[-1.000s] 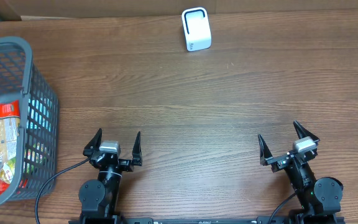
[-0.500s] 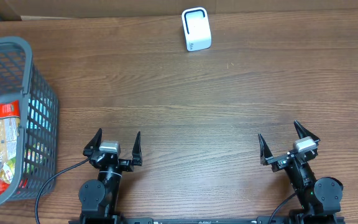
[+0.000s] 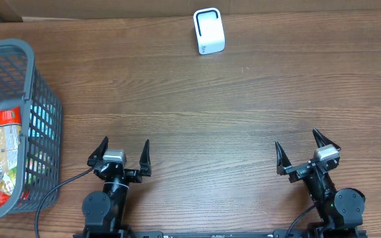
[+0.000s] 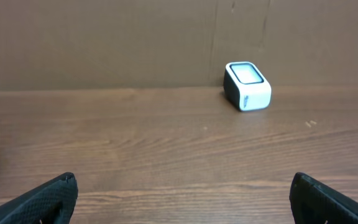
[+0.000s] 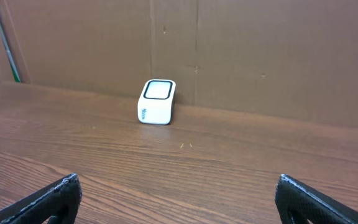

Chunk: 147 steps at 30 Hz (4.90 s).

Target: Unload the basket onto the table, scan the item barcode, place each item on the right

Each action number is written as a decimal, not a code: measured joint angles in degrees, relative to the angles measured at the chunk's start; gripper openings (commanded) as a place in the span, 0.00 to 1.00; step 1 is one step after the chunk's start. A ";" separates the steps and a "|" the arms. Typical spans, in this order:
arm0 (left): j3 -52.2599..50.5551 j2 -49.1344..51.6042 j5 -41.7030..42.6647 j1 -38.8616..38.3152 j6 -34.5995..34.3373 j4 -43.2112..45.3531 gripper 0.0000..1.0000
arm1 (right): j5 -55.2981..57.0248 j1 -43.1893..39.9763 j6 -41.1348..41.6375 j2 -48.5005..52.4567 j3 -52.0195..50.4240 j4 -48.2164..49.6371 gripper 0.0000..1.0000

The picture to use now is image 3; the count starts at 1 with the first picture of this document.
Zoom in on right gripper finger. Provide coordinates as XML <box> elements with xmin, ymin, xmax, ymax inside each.
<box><xmin>312</xmin><ymin>128</ymin><xmax>341</xmax><ymax>151</ymax></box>
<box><xmin>275</xmin><ymin>141</ymin><xmax>292</xmax><ymax>175</ymax></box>

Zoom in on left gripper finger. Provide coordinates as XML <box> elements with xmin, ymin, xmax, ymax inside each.
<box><xmin>87</xmin><ymin>136</ymin><xmax>108</xmax><ymax>167</ymax></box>
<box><xmin>140</xmin><ymin>139</ymin><xmax>151</xmax><ymax>177</ymax></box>

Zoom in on spaghetti pack orange ends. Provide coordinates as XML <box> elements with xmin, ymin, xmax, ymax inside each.
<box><xmin>0</xmin><ymin>106</ymin><xmax>21</xmax><ymax>207</ymax></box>

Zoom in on teal snack packet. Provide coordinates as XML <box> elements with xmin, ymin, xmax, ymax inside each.
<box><xmin>28</xmin><ymin>104</ymin><xmax>56</xmax><ymax>140</ymax></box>

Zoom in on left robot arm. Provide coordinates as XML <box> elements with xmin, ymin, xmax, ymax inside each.
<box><xmin>82</xmin><ymin>138</ymin><xmax>151</xmax><ymax>238</ymax></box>

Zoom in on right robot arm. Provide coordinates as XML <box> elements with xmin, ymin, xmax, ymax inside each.
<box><xmin>275</xmin><ymin>128</ymin><xmax>368</xmax><ymax>238</ymax></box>

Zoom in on white barcode scanner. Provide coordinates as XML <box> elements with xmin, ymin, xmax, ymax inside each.
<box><xmin>193</xmin><ymin>7</ymin><xmax>226</xmax><ymax>55</ymax></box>

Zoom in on grey plastic basket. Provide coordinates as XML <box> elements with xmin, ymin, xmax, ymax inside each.
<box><xmin>0</xmin><ymin>39</ymin><xmax>64</xmax><ymax>218</ymax></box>

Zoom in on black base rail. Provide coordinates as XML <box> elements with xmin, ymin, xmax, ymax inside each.
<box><xmin>72</xmin><ymin>229</ymin><xmax>368</xmax><ymax>238</ymax></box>

